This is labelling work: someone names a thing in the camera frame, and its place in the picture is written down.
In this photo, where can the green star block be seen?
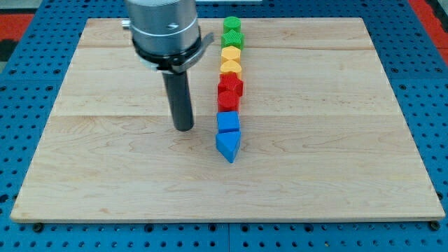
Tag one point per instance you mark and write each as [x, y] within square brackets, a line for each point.
[232, 38]

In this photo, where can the wooden board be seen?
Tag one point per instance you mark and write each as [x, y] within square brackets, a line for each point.
[323, 138]

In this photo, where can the blue triangle block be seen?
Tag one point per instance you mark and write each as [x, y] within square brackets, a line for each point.
[228, 145]

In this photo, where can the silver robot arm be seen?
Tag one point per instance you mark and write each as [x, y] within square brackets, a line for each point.
[166, 33]

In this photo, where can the yellow semicircle block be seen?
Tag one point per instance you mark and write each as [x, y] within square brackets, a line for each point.
[231, 66]

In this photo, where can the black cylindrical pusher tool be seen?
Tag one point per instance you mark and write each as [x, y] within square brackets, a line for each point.
[178, 94]

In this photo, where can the yellow hexagon block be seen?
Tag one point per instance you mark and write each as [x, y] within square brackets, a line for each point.
[230, 53]

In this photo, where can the blue cube block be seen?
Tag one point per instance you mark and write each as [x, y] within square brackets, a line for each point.
[228, 122]

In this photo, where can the red star block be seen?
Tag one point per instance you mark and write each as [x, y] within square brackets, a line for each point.
[231, 82]

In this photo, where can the green cylinder block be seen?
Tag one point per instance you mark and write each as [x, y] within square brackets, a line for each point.
[231, 23]

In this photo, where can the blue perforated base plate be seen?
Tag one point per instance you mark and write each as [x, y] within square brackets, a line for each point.
[412, 45]

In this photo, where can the red cylinder block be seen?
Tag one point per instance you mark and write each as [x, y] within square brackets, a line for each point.
[228, 101]

